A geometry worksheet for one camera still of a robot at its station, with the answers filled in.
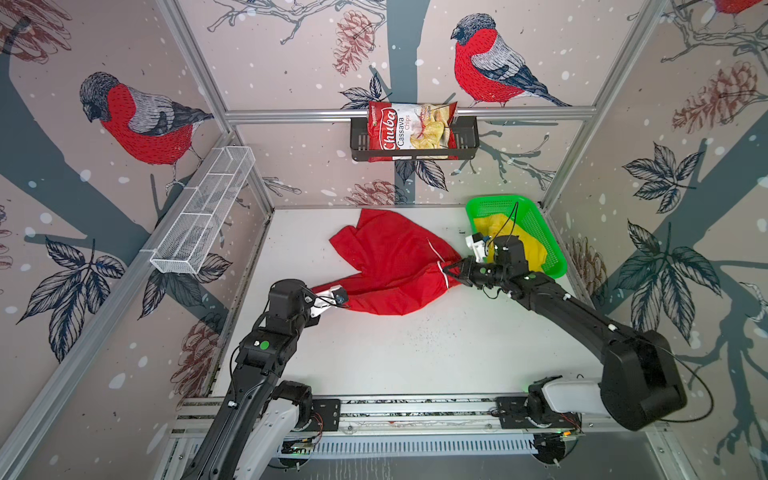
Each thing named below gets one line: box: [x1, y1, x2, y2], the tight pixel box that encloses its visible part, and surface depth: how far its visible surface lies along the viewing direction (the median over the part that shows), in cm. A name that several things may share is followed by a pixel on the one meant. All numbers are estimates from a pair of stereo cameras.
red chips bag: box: [368, 101, 459, 162], surface depth 90 cm
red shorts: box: [312, 209, 462, 316], surface depth 103 cm
